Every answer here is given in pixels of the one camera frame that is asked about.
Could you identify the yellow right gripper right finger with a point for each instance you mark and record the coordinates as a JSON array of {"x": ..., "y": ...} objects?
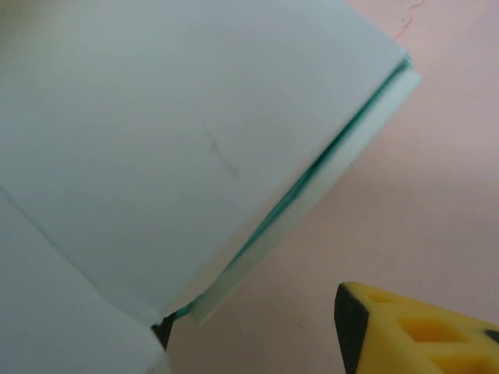
[{"x": 409, "y": 335}]

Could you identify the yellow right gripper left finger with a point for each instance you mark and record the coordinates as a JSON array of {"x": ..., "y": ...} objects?
[{"x": 163, "y": 329}]

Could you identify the light blue paper box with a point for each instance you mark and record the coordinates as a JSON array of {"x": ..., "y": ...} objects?
[{"x": 156, "y": 117}]

